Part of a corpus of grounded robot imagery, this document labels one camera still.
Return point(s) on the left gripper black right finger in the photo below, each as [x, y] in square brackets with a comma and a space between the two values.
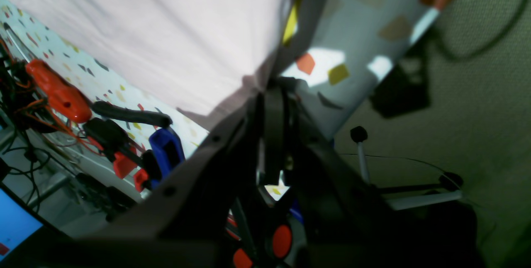
[347, 221]

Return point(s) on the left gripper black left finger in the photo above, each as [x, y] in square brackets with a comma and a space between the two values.
[182, 224]

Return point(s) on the pink T-shirt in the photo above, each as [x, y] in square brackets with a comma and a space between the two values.
[202, 57]

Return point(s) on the blue clamp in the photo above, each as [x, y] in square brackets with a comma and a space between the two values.
[167, 149]

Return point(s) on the black cylinder with wires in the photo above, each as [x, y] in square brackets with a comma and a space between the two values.
[106, 109]

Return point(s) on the orange handled tool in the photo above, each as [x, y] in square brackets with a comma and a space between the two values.
[61, 96]

